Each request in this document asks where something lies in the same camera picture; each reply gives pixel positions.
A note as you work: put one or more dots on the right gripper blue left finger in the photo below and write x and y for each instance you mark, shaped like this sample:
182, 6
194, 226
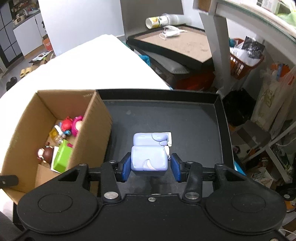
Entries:
113, 172

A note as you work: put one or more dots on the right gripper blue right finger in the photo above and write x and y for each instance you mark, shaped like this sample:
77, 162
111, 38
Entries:
191, 173

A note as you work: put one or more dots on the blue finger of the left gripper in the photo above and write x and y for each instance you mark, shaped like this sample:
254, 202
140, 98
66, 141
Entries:
8, 181

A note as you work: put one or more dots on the lavender block toy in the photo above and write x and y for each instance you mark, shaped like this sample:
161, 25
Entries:
150, 153

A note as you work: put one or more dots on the brown hair doll figure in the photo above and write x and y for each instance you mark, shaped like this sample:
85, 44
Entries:
45, 154

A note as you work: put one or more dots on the green cube toy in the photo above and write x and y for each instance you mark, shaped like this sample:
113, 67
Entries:
63, 156

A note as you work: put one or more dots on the pink bear figure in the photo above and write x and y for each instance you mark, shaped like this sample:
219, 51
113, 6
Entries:
76, 125

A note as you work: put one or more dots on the red hair doll figure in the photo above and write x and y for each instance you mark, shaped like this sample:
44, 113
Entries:
66, 126

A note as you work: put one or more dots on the brown cardboard box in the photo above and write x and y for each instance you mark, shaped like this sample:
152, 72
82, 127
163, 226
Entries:
46, 109

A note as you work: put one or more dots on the yellow clear small toy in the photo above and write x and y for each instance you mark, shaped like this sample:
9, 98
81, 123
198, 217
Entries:
56, 135

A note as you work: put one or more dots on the white plug charger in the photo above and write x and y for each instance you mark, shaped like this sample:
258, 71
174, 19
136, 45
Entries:
55, 152

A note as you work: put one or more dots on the black tray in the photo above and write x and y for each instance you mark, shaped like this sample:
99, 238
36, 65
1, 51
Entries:
199, 130

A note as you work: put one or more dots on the black slippers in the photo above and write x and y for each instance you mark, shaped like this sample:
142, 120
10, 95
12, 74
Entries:
11, 83

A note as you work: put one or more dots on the yellow slippers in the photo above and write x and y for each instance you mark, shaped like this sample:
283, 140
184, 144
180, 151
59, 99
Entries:
25, 72

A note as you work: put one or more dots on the cardboard box on floor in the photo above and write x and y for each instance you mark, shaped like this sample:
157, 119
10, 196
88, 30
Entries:
41, 59

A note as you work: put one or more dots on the orange laundry basket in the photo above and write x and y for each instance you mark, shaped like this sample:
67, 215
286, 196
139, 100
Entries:
245, 55

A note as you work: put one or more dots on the white face mask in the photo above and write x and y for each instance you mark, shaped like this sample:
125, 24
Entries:
170, 31

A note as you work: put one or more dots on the orange box on floor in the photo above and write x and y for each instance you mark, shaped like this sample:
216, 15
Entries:
47, 43

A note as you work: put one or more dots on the stack of paper cups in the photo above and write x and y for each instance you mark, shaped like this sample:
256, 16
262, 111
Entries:
166, 20

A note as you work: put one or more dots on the grey chair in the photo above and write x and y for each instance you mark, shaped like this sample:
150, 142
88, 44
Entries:
135, 12

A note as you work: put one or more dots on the green plastic bag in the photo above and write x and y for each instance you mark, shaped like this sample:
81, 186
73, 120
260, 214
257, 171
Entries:
287, 14

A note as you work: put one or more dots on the brown board black frame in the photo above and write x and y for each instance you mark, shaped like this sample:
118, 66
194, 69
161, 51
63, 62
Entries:
190, 48

